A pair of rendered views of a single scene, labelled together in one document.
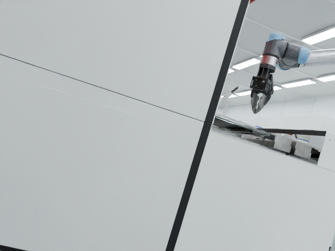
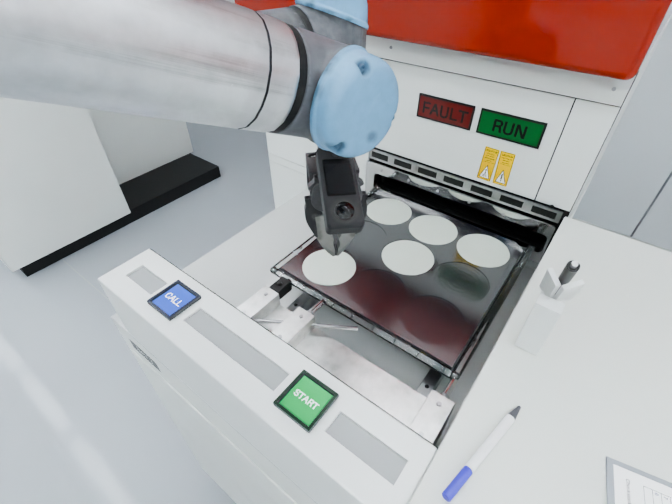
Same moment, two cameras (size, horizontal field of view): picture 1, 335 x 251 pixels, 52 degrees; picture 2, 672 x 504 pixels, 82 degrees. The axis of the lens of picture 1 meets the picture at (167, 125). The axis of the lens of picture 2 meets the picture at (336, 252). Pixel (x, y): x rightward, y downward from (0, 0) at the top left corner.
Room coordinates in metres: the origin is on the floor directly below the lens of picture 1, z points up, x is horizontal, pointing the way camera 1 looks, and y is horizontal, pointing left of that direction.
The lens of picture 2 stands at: (1.86, -0.66, 1.40)
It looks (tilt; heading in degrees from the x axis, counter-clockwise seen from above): 41 degrees down; 140
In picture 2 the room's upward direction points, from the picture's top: straight up
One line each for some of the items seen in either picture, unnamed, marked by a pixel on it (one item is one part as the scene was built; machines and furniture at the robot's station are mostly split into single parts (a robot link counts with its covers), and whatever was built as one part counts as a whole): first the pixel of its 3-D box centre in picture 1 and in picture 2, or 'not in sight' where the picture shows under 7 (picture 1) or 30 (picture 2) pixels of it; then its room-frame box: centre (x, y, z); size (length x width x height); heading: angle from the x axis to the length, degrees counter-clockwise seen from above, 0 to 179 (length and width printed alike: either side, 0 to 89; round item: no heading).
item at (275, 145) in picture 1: (261, 144); (329, 368); (1.60, -0.45, 0.87); 0.36 x 0.08 x 0.03; 12
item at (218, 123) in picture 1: (214, 121); (407, 257); (1.53, -0.20, 0.90); 0.34 x 0.34 x 0.01; 12
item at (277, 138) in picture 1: (281, 140); (256, 308); (1.45, -0.48, 0.89); 0.08 x 0.03 x 0.03; 102
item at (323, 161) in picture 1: (290, 146); (243, 375); (1.54, -0.56, 0.89); 0.55 x 0.09 x 0.14; 12
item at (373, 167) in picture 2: not in sight; (447, 206); (1.47, 0.01, 0.89); 0.44 x 0.02 x 0.10; 12
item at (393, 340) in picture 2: (249, 133); (352, 316); (1.57, -0.37, 0.90); 0.38 x 0.01 x 0.01; 12
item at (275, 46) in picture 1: (274, 47); (330, 39); (1.49, -0.35, 1.29); 0.09 x 0.08 x 0.11; 86
